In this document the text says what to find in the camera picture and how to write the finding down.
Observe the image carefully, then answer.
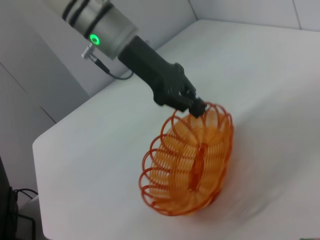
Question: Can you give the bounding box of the black floor cable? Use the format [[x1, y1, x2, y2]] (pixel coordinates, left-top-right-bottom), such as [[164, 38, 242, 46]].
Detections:
[[11, 188, 40, 201]]

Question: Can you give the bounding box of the black equipment case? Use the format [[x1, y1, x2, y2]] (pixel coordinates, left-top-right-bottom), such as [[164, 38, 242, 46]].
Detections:
[[0, 155, 20, 240]]

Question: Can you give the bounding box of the black cable with silver plug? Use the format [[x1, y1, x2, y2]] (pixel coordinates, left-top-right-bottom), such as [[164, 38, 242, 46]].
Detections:
[[80, 43, 135, 81]]

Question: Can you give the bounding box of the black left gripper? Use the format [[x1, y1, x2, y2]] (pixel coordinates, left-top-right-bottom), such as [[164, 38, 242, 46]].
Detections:
[[117, 36, 208, 119]]

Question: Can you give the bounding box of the orange plastic wire basket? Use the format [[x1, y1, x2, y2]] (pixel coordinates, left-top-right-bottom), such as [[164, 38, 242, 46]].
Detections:
[[138, 100, 235, 219]]

